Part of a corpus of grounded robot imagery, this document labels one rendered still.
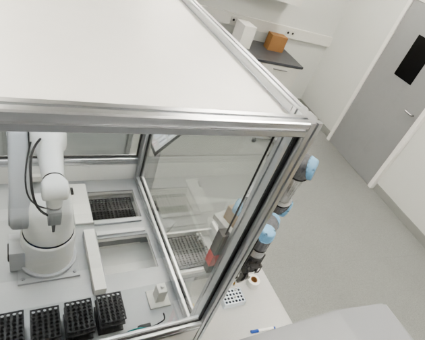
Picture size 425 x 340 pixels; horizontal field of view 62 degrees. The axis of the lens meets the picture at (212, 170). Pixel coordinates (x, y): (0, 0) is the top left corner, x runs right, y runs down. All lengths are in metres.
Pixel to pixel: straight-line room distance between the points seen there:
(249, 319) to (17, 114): 1.58
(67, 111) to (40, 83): 0.14
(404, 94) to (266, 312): 3.60
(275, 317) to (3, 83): 1.68
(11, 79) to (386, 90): 4.76
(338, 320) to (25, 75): 0.74
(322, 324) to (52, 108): 0.60
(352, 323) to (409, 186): 4.14
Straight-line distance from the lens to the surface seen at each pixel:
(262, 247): 1.55
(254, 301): 2.01
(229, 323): 1.89
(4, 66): 0.78
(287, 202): 2.09
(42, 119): 0.61
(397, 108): 5.00
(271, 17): 5.54
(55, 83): 0.74
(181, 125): 0.68
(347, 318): 0.78
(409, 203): 4.86
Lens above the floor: 2.32
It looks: 36 degrees down
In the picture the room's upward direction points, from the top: 21 degrees clockwise
